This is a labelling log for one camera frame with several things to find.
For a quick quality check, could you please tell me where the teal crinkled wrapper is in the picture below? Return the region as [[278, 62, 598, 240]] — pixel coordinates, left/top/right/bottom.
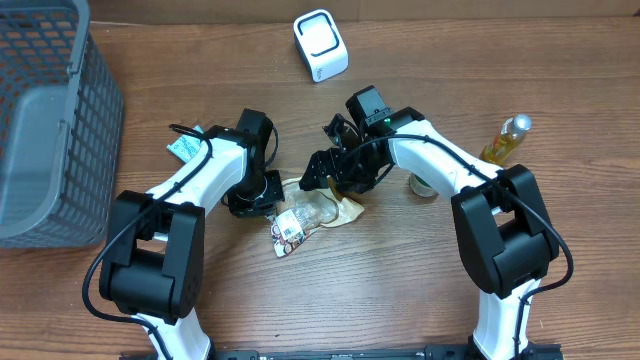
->
[[167, 135, 201, 163]]

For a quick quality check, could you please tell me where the green lid jar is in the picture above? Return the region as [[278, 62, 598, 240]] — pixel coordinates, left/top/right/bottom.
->
[[409, 174, 438, 198]]

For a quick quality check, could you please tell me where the grey plastic mesh basket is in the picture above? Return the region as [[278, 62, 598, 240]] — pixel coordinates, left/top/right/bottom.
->
[[1, 0, 125, 248]]

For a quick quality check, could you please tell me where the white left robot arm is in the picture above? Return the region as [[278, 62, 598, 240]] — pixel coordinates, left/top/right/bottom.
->
[[87, 109, 284, 359]]

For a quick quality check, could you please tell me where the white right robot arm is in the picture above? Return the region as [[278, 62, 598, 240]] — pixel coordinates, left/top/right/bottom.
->
[[299, 86, 563, 359]]

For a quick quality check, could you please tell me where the yellow oil bottle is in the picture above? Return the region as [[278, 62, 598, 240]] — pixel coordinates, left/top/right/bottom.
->
[[480, 114, 532, 166]]

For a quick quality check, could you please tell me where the brown nut snack pouch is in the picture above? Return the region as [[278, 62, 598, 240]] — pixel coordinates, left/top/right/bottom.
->
[[267, 178, 365, 258]]

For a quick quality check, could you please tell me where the white barcode scanner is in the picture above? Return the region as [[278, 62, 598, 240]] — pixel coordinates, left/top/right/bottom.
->
[[293, 9, 349, 83]]

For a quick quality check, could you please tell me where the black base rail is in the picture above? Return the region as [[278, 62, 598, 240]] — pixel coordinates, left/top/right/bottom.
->
[[119, 343, 564, 360]]

